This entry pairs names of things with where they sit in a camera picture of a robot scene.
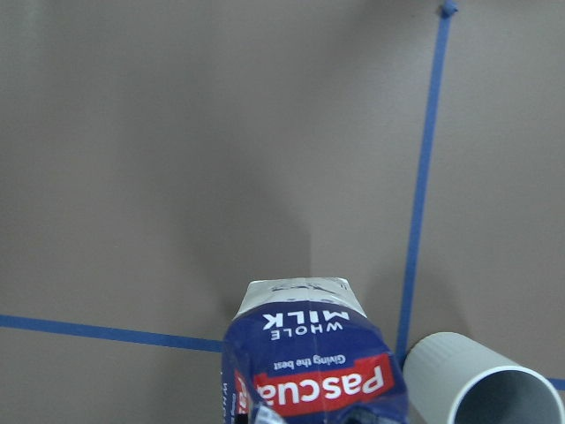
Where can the blue milk carton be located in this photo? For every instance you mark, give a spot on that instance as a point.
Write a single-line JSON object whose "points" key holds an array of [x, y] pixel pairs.
{"points": [[302, 350]]}

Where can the white ribbed mug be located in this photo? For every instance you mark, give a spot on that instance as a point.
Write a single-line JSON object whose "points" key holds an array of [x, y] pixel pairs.
{"points": [[454, 379]]}

